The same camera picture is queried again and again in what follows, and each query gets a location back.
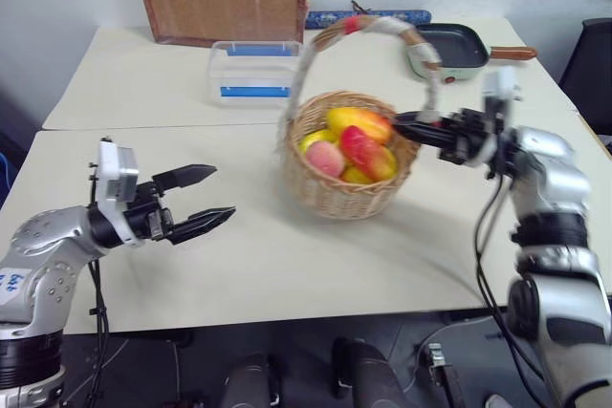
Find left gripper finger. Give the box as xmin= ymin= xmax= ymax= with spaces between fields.
xmin=167 ymin=205 xmax=238 ymax=246
xmin=151 ymin=163 xmax=219 ymax=190

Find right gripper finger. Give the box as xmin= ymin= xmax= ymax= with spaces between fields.
xmin=393 ymin=110 xmax=456 ymax=131
xmin=390 ymin=121 xmax=451 ymax=150

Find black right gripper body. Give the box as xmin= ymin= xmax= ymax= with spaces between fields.
xmin=435 ymin=108 xmax=501 ymax=169

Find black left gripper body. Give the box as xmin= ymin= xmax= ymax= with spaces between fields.
xmin=123 ymin=179 xmax=174 ymax=243

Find wicker basket with handle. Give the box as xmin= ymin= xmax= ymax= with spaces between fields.
xmin=273 ymin=13 xmax=445 ymax=222

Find red mango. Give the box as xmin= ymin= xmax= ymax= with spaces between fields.
xmin=339 ymin=125 xmax=399 ymax=181

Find yellow-red mango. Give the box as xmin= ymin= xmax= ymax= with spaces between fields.
xmin=326 ymin=107 xmax=395 ymax=146

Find small yellow fruit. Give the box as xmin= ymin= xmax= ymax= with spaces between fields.
xmin=340 ymin=165 xmax=375 ymax=185

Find green electric frying pan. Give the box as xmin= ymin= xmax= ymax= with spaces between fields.
xmin=404 ymin=22 xmax=539 ymax=85

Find pink peach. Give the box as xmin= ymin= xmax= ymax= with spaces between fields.
xmin=304 ymin=140 xmax=346 ymax=179

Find yellow lemon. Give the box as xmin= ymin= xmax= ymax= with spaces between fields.
xmin=297 ymin=128 xmax=339 ymax=155

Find clear plastic box blue clips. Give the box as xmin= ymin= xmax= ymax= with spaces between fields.
xmin=206 ymin=39 xmax=306 ymax=109

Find blue patterned roll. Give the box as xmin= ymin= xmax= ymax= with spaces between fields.
xmin=304 ymin=9 xmax=434 ymax=31

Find black chair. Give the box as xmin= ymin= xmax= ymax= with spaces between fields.
xmin=557 ymin=17 xmax=612 ymax=138

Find dark rounded shape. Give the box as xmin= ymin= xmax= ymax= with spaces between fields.
xmin=222 ymin=353 xmax=284 ymax=408
xmin=331 ymin=336 xmax=408 ymax=408

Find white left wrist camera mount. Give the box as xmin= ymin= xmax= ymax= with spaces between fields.
xmin=93 ymin=139 xmax=145 ymax=247

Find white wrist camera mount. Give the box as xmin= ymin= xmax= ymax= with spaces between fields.
xmin=93 ymin=139 xmax=145 ymax=247
xmin=480 ymin=66 xmax=523 ymax=114

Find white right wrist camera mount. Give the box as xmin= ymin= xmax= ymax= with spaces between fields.
xmin=480 ymin=66 xmax=523 ymax=114

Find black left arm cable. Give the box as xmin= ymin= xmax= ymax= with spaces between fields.
xmin=87 ymin=258 xmax=113 ymax=408

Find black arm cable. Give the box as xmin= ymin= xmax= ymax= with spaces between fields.
xmin=87 ymin=258 xmax=113 ymax=408
xmin=471 ymin=172 xmax=561 ymax=408

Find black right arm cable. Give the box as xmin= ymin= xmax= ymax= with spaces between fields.
xmin=471 ymin=172 xmax=561 ymax=408

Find dark strap with buckle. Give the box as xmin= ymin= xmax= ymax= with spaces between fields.
xmin=426 ymin=342 xmax=468 ymax=408

